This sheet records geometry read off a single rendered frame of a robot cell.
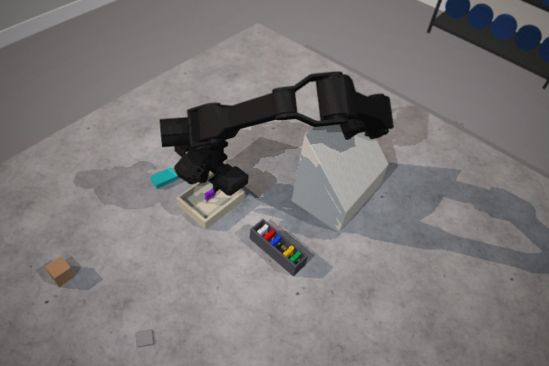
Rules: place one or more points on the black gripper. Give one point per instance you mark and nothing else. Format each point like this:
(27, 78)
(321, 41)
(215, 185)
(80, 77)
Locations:
(226, 178)

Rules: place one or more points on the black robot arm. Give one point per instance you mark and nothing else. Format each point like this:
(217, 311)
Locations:
(208, 125)

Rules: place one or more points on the yellow fuse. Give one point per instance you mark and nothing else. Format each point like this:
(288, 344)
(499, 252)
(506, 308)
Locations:
(289, 251)

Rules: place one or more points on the beige open-top tray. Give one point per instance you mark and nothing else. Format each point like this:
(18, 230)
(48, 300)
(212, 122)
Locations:
(193, 202)

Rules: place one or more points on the tan cube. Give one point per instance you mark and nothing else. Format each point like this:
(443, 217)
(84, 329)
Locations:
(60, 271)

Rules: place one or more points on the teal rectangular block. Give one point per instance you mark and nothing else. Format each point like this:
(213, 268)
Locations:
(163, 178)

